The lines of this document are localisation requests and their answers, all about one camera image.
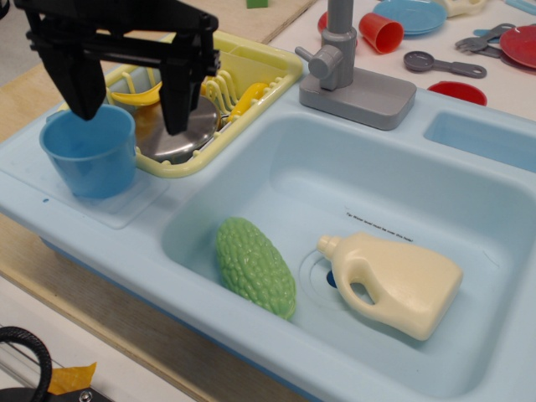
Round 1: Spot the black braided cable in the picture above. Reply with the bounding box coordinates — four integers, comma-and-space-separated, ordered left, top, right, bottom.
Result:
0, 325, 54, 402

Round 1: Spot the grey plastic fork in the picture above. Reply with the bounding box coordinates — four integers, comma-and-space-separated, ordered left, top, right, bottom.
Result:
455, 23, 514, 59

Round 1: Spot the red plastic bowl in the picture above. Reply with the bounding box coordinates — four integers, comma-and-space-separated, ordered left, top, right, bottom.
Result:
427, 81, 487, 106

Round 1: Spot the yellow dish drying rack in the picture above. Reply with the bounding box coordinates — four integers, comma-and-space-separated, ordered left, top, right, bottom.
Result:
56, 25, 304, 179

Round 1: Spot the blue plastic plate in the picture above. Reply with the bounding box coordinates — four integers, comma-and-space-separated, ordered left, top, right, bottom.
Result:
373, 0, 447, 36

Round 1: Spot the red plastic cup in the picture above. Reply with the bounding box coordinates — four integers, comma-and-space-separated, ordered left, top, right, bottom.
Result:
358, 13, 405, 54

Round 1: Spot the grey toy faucet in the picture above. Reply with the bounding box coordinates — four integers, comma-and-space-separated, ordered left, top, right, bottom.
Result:
295, 1, 417, 131

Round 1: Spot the yellow tape piece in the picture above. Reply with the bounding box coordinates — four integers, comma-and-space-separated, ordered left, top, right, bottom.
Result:
47, 362, 97, 395

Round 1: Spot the blue plastic cup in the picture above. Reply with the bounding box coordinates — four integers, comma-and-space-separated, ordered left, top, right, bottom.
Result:
39, 105, 136, 198

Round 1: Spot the light blue toy sink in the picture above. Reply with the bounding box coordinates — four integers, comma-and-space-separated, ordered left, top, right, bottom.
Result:
1, 86, 535, 401

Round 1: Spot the cream detergent bottle toy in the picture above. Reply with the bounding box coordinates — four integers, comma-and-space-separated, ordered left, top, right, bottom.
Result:
317, 232, 463, 341

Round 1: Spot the stainless steel pot lid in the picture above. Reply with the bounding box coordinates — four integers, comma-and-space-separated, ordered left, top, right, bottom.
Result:
133, 96, 221, 164

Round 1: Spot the cream plastic container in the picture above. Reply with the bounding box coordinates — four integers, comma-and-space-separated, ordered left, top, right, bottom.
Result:
442, 0, 487, 18

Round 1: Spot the red plate behind faucet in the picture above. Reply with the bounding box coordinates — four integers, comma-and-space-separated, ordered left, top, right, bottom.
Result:
317, 12, 328, 34

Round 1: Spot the blue sink drain plug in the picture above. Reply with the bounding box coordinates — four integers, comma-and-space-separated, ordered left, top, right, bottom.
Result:
327, 271, 337, 288

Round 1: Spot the red plastic plate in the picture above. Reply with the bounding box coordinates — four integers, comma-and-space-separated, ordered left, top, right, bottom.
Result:
499, 25, 536, 68

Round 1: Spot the green block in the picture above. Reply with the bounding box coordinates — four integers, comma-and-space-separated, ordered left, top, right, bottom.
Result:
246, 0, 269, 9

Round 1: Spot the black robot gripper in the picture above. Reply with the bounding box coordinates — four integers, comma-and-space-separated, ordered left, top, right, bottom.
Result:
15, 1, 219, 135

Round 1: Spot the yellow plastic utensil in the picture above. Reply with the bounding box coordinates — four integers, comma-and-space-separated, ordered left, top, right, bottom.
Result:
228, 82, 268, 122

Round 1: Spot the yellow dish brush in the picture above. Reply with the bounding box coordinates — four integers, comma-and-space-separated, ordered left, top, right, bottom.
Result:
111, 82, 162, 106

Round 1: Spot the grey plastic spoon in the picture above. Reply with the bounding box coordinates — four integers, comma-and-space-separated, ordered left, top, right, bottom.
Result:
403, 51, 487, 79

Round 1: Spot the green bitter melon toy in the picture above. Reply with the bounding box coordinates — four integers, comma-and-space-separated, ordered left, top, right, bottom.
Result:
216, 217, 296, 320

